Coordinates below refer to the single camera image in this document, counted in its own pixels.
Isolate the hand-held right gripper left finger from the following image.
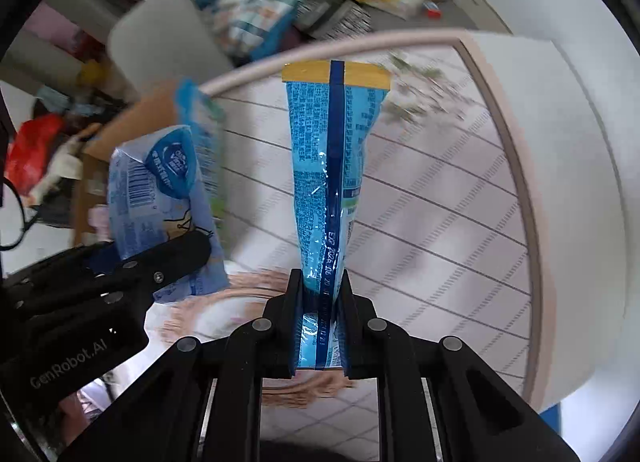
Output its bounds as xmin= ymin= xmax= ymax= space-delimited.
xmin=57 ymin=268 xmax=307 ymax=462

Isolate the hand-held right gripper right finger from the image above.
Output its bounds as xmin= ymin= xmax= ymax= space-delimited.
xmin=334 ymin=271 xmax=582 ymax=462

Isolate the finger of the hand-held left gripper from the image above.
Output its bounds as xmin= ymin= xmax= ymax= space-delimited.
xmin=100 ymin=230 xmax=212 ymax=315
xmin=15 ymin=240 xmax=123 ymax=295

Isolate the light blue tissue packet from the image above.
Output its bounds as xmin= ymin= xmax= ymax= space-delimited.
xmin=107 ymin=124 xmax=232 ymax=305

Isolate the cardboard box blue print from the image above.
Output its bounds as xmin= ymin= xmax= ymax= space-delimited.
xmin=71 ymin=78 xmax=229 ymax=249

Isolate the long blue snack packet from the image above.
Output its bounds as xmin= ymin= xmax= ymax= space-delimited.
xmin=280 ymin=60 xmax=391 ymax=374

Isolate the white goose plush toy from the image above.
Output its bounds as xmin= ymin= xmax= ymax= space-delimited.
xmin=29 ymin=136 xmax=85 ymax=203

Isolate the red plastic bag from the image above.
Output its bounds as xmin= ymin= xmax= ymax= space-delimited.
xmin=6 ymin=113 xmax=67 ymax=193

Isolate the light blue cloth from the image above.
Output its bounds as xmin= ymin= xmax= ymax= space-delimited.
xmin=36 ymin=86 xmax=72 ymax=111

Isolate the yellow bag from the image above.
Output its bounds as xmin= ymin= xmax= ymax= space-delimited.
xmin=79 ymin=58 xmax=109 ymax=86

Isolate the plaid blanket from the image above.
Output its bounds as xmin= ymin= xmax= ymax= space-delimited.
xmin=193 ymin=0 xmax=357 ymax=63

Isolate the dark patterned bag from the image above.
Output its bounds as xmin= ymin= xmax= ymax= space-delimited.
xmin=294 ymin=0 xmax=377 ymax=41

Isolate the black cable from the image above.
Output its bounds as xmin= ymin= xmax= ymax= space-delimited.
xmin=0 ymin=180 xmax=38 ymax=251

